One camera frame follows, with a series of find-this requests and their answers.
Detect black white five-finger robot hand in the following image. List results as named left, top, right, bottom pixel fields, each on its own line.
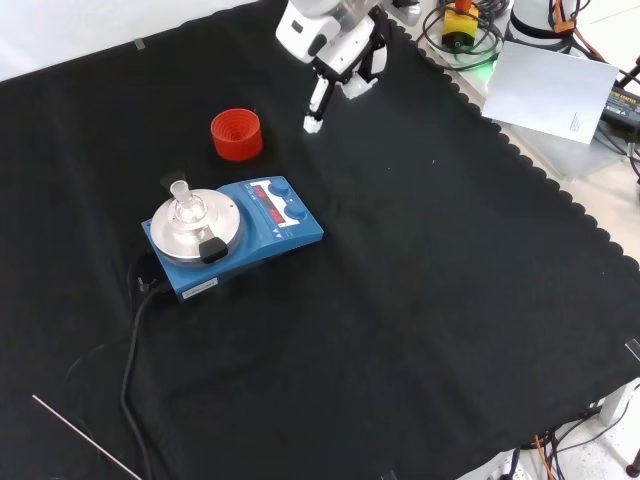
left=275, top=0, right=389, bottom=135

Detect heater with blue base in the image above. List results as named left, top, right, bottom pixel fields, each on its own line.
left=140, top=174, right=325, bottom=303

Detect yellow stop button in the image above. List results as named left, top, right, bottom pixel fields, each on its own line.
left=441, top=0, right=483, bottom=52

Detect red ribbed plastic cup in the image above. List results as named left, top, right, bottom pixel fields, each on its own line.
left=210, top=108, right=264, bottom=162

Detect pale board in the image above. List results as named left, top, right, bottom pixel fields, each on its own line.
left=481, top=40, right=621, bottom=146

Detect clear round-bottom glass flask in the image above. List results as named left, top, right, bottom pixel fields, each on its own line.
left=168, top=179, right=209, bottom=236

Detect black bench cloth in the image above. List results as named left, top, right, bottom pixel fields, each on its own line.
left=0, top=0, right=640, bottom=480

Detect black power adapter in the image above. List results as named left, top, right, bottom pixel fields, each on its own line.
left=598, top=82, right=640, bottom=135

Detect white bench leg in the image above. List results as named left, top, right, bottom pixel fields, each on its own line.
left=598, top=383, right=640, bottom=427

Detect thin glass rod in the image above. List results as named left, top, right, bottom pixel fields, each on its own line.
left=31, top=394, right=144, bottom=480

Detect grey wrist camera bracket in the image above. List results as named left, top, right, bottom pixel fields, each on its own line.
left=391, top=0, right=422, bottom=27

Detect coiled black cable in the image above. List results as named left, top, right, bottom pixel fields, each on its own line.
left=421, top=0, right=507, bottom=72

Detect silver heating block black handle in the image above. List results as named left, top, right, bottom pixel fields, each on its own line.
left=149, top=187, right=246, bottom=266

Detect orange cable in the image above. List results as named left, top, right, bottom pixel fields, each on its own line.
left=547, top=0, right=609, bottom=64

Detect black heater power cable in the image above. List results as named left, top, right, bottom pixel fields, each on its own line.
left=119, top=253, right=176, bottom=480

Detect black floor cables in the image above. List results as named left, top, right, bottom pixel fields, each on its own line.
left=517, top=397, right=640, bottom=480

